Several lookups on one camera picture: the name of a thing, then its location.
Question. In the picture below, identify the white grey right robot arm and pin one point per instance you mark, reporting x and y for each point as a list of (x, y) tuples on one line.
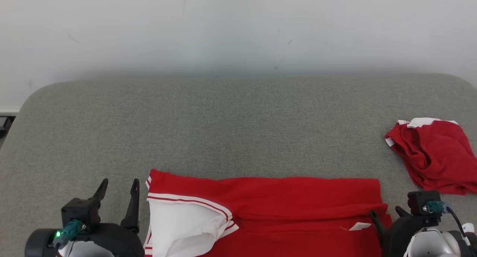
[(432, 246)]

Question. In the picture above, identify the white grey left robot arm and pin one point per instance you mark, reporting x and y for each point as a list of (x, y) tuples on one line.
[(37, 244)]

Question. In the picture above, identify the red t-shirt with white sleeves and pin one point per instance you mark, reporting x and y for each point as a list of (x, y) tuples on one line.
[(298, 205)]

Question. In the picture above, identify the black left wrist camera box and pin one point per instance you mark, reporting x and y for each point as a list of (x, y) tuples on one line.
[(80, 212)]

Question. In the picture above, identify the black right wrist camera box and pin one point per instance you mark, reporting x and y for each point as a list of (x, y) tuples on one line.
[(419, 199)]

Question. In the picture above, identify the teal camera connector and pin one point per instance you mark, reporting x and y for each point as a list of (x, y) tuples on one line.
[(69, 231), (436, 206)]

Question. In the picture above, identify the red shorts with white stripe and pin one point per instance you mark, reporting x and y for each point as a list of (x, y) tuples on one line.
[(436, 156)]

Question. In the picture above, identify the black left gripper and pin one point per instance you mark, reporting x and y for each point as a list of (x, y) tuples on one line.
[(119, 242)]

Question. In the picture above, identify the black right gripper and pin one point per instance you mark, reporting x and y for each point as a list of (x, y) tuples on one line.
[(398, 238)]

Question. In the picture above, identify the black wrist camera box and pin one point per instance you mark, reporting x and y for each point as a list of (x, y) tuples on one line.
[(80, 212), (419, 199)]

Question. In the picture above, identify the black skirting board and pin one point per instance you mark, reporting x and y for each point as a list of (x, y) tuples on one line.
[(4, 126)]

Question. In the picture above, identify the teal left camera connector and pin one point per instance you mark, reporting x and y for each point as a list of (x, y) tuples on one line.
[(69, 231)]

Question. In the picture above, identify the teal right camera connector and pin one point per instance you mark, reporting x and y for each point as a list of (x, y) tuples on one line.
[(436, 206)]

